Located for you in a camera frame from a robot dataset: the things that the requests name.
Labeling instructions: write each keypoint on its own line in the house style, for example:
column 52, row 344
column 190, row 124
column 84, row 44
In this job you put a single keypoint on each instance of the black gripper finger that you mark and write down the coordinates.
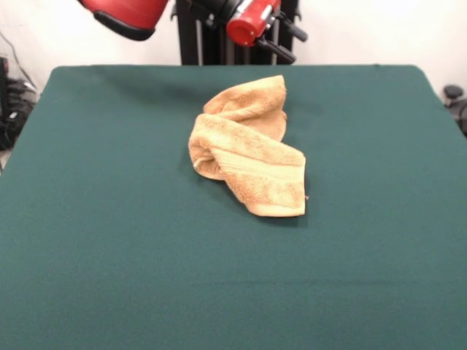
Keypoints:
column 296, row 30
column 281, row 53

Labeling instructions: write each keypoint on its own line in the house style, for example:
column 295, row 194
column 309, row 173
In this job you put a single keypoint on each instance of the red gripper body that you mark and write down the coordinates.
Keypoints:
column 251, row 22

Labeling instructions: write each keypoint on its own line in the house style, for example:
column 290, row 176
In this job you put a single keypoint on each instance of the tan terry towel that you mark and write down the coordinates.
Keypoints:
column 251, row 164

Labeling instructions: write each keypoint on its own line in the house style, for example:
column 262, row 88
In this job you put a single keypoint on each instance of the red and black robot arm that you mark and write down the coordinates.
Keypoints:
column 124, row 14

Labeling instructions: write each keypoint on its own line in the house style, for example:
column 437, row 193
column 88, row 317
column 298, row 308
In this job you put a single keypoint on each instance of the dark green table cloth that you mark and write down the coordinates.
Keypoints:
column 109, row 218

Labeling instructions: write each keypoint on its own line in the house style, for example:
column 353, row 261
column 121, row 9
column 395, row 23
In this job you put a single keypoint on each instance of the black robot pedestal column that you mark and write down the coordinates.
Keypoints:
column 189, row 47

